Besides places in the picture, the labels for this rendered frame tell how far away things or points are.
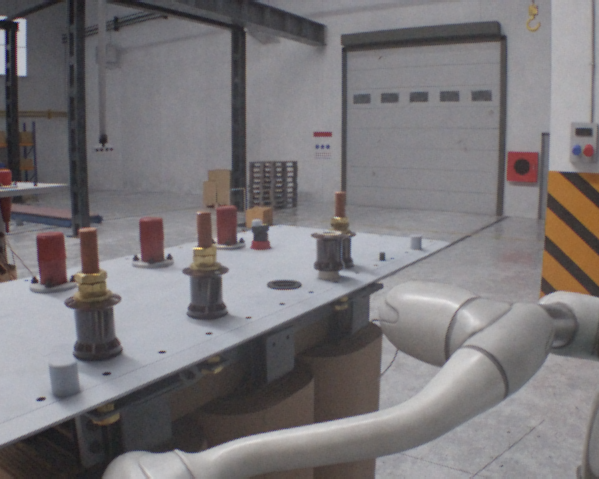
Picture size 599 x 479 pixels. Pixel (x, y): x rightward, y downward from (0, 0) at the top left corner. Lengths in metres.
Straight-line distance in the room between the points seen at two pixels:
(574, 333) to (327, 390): 0.75
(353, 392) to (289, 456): 1.02
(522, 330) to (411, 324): 0.19
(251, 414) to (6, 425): 0.71
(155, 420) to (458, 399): 0.60
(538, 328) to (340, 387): 0.94
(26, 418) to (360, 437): 0.43
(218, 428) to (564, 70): 5.26
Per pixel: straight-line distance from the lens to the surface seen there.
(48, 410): 0.77
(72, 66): 11.25
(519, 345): 0.82
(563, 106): 5.95
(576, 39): 6.03
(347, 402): 1.73
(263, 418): 1.34
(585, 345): 1.39
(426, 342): 0.90
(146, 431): 1.09
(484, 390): 0.77
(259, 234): 1.76
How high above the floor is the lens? 1.69
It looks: 10 degrees down
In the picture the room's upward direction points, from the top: straight up
